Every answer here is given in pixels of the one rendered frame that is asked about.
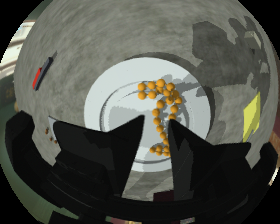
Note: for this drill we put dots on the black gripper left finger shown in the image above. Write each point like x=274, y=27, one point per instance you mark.
x=115, y=149

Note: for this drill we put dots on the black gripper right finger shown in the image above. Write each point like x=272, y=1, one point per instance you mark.
x=194, y=159

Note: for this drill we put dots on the yellow flat rectangular pad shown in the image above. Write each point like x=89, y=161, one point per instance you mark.
x=251, y=116

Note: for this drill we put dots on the small cream cube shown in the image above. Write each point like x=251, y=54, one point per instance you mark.
x=252, y=40

